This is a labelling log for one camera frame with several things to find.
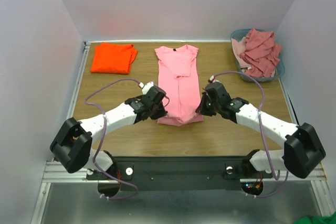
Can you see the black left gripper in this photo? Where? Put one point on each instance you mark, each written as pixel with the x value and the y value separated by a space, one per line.
pixel 162 113

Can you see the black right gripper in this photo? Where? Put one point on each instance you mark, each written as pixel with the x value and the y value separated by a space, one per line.
pixel 205 106

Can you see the light pink t shirt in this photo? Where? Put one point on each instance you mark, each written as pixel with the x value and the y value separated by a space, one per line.
pixel 179 79

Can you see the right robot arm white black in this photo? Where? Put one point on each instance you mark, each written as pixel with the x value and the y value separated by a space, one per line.
pixel 301 149

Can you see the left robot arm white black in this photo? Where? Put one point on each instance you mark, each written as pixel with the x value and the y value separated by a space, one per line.
pixel 72 145

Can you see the folded orange t shirt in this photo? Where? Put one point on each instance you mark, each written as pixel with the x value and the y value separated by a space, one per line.
pixel 113 58

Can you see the pale pink garment in basket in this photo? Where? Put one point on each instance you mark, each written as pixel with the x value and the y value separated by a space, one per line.
pixel 238 48

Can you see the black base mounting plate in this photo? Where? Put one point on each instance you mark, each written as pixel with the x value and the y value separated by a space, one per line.
pixel 131 175

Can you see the dusty rose t shirt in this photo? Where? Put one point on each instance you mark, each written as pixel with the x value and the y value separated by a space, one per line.
pixel 261 52

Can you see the green cloth at corner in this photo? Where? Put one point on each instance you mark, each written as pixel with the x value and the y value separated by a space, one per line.
pixel 316 220

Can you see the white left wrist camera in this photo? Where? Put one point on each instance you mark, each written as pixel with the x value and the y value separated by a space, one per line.
pixel 145 87

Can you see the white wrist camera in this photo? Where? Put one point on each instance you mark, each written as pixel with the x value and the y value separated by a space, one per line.
pixel 145 87
pixel 211 79

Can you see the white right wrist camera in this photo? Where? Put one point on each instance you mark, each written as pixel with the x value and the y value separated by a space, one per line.
pixel 211 79

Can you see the left aluminium frame rail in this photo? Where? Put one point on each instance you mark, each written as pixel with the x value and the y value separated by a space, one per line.
pixel 54 171

